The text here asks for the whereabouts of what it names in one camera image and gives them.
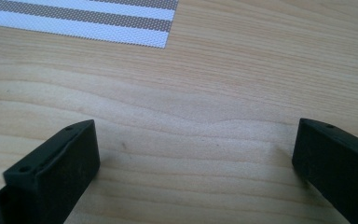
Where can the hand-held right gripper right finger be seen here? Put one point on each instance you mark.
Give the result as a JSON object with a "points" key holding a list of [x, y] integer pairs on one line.
{"points": [[338, 165]]}

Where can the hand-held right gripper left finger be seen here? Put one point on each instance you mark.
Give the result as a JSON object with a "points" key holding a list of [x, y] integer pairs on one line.
{"points": [[54, 174]]}

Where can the striped woven placemat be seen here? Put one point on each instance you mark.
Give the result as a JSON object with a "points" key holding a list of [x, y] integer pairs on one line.
{"points": [[84, 21]]}

